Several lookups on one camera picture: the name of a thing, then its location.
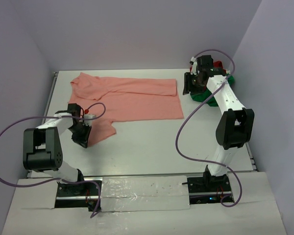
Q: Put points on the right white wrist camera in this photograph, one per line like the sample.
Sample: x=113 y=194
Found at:
x=194 y=66

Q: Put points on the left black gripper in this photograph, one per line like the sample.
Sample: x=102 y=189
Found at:
x=83 y=140

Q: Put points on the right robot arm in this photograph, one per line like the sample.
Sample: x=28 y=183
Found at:
x=236 y=122

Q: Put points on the green t shirt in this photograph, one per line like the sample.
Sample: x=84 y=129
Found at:
x=203 y=96

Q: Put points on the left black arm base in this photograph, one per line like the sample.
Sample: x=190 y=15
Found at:
x=77 y=196

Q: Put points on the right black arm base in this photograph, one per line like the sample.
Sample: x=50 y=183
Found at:
x=209 y=191

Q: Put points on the salmon pink t shirt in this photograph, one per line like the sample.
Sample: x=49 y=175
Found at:
x=124 y=100

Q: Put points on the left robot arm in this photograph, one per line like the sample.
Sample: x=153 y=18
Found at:
x=42 y=150

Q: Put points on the red t shirt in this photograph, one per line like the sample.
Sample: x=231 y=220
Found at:
x=216 y=64

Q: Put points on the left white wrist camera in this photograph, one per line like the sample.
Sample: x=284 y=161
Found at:
x=87 y=118

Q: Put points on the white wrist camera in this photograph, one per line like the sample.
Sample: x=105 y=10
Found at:
x=87 y=118
x=194 y=66

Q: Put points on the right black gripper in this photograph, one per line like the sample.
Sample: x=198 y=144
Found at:
x=188 y=78

